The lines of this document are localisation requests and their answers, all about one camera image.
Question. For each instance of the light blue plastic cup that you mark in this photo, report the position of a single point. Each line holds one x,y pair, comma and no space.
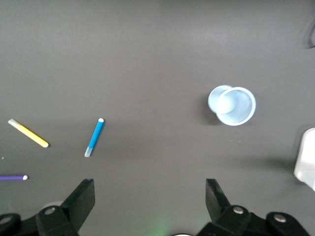
233,105

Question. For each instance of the purple marker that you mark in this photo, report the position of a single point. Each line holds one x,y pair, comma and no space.
12,177

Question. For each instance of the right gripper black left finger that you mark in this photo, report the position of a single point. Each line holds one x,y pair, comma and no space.
81,199

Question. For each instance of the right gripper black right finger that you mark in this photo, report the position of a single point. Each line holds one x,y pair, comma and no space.
216,201

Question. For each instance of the yellow marker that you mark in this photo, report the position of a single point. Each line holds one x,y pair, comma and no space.
29,134

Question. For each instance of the blue marker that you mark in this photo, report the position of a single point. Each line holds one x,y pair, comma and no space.
94,136

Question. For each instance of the white flat box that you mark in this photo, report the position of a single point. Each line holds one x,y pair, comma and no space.
306,157

